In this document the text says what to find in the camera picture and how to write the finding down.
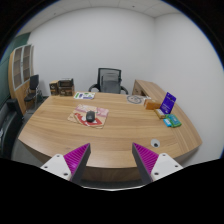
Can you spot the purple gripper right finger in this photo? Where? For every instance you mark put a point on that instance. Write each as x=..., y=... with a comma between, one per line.
x=153, y=166

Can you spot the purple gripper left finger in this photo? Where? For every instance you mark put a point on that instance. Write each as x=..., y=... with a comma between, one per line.
x=69, y=166

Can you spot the black computer mouse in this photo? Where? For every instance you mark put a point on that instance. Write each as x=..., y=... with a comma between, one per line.
x=90, y=116

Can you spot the red patterned mouse pad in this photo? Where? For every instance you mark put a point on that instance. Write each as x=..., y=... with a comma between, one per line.
x=79, y=115

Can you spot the blue small box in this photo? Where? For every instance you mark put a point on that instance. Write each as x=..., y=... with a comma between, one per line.
x=167, y=122

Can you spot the green flat box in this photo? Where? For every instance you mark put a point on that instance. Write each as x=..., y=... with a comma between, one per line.
x=173, y=120

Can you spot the yellow small box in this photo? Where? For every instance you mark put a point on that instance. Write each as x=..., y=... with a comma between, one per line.
x=159, y=113

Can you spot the wooden office desk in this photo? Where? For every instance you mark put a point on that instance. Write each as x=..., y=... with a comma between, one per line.
x=49, y=132

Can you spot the orange tissue box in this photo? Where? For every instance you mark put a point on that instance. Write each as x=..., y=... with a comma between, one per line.
x=150, y=104

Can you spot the purple acrylic sign stand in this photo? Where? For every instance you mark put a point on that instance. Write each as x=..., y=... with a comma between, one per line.
x=168, y=103

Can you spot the round grey coaster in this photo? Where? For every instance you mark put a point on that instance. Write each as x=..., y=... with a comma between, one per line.
x=134, y=99

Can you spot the white green leaflet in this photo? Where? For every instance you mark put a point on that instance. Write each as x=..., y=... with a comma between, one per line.
x=84, y=95

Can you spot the black chair at left edge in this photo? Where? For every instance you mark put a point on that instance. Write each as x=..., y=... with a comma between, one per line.
x=11, y=119

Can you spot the brown box organizer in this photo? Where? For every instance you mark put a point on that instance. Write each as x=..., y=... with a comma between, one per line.
x=62, y=87

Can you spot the black side chair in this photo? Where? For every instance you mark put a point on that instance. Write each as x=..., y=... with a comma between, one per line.
x=33, y=91

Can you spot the black mesh office chair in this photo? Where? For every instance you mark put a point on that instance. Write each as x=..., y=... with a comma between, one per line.
x=109, y=81

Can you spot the wooden bookshelf cabinet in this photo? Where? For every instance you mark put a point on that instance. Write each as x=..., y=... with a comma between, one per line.
x=20, y=70

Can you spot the silver desk cable grommet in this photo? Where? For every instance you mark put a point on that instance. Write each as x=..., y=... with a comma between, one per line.
x=155, y=143

